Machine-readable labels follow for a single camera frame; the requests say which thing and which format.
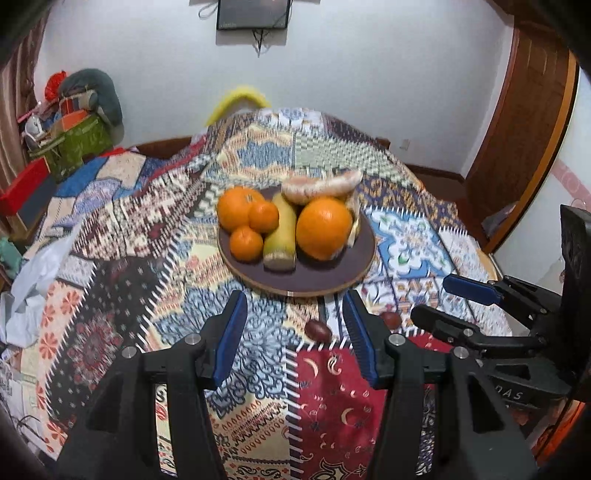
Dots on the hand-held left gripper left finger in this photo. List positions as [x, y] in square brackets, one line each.
[228, 337]

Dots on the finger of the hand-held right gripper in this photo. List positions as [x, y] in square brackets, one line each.
[466, 286]
[438, 321]

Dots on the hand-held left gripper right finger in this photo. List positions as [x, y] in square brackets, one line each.
[362, 341]

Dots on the dark brown round plate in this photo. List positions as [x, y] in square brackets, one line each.
[323, 277]

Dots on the small tangerine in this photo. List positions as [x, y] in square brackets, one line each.
[246, 244]
[264, 217]

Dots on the yellow banana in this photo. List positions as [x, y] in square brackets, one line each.
[281, 230]

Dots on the large navel orange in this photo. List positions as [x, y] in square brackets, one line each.
[323, 228]

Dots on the pomelo peel piece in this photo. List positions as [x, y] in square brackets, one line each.
[354, 221]

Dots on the medium orange with sticker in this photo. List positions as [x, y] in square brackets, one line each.
[235, 210]

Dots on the peeled pomelo wedge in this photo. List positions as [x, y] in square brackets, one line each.
[318, 184]

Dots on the red jujube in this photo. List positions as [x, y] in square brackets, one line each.
[317, 329]
[391, 318]

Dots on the patchwork patterned tablecloth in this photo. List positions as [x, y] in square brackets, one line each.
[138, 277]

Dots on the wooden baseboard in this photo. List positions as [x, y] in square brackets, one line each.
[434, 172]

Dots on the wooden door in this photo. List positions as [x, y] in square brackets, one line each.
[521, 138]

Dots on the wooden chair top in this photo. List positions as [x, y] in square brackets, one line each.
[383, 142]

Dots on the white crumpled cloth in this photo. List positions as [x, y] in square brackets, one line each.
[32, 295]

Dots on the blue-grey flat box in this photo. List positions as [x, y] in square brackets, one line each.
[39, 203]

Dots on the teal plush toy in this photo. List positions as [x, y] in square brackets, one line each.
[9, 256]

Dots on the green patterned box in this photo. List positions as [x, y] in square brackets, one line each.
[81, 143]

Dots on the red flat box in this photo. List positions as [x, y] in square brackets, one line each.
[21, 184]

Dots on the orange box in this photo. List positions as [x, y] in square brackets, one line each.
[69, 121]

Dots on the white toy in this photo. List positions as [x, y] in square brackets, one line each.
[34, 127]

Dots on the striped brown curtain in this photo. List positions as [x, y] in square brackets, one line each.
[14, 115]

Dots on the white wall socket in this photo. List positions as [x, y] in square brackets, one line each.
[405, 144]

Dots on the dark wooden bed frame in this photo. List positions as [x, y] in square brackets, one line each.
[161, 147]

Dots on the black wall television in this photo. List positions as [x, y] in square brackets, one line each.
[254, 14]

